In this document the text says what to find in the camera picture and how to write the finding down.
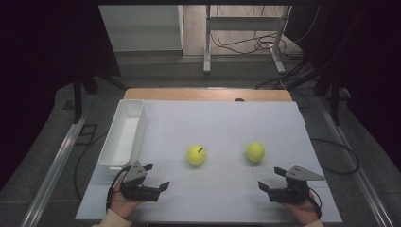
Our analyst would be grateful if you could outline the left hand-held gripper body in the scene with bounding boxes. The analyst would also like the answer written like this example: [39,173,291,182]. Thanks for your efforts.
[118,160,161,202]

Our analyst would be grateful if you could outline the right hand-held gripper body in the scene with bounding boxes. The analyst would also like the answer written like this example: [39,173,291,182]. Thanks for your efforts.
[268,164,326,204]

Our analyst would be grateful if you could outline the plain yellow tennis ball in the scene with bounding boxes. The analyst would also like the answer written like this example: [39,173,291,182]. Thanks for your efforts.
[245,141,266,164]

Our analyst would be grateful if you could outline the white plastic bin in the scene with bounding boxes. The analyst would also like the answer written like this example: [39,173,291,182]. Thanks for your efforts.
[97,98,148,176]

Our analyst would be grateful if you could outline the tennis ball with black mark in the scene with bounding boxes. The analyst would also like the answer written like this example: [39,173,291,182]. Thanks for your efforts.
[185,144,207,166]

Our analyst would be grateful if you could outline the person's left hand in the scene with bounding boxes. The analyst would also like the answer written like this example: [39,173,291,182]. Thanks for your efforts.
[109,181,145,219]

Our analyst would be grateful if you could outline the person's right hand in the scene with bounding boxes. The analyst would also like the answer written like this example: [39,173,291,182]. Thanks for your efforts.
[282,192,321,226]

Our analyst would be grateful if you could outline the white board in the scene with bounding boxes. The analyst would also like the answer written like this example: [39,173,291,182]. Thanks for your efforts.
[75,99,343,224]

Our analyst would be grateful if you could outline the wooden table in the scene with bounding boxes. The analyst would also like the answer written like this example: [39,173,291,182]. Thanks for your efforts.
[122,88,293,102]

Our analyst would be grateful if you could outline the black stand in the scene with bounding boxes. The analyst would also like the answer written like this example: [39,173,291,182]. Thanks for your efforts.
[283,61,343,127]
[71,70,128,125]

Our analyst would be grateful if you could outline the white cabinet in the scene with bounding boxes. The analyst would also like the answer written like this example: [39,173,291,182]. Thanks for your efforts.
[98,4,184,53]

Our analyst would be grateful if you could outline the dark curtain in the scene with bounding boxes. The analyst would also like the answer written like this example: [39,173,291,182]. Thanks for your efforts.
[0,0,122,192]
[285,0,401,176]

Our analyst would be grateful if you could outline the left hand-held gripper cable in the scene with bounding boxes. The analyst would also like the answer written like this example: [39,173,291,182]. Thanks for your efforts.
[105,165,132,212]

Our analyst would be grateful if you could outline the hand-held gripper cable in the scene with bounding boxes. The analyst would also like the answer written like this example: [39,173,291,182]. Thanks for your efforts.
[307,187,323,220]
[105,165,132,212]

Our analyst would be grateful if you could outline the right hand-held gripper cable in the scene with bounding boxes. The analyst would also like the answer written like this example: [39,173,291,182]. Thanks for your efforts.
[307,187,323,220]

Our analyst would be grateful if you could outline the thin black floor cable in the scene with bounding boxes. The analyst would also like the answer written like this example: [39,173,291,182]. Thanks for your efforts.
[73,131,109,201]

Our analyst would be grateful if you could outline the aluminium floor rail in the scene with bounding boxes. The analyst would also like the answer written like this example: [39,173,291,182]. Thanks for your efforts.
[316,96,395,227]
[19,113,89,227]

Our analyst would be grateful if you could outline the black looped floor cable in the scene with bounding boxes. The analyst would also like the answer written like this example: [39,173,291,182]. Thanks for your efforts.
[310,137,360,176]

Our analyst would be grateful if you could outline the tangle of floor cables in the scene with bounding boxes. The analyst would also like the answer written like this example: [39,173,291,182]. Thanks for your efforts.
[210,4,321,61]

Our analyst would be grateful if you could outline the grey metal desk frame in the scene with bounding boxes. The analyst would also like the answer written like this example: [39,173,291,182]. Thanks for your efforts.
[202,4,292,75]

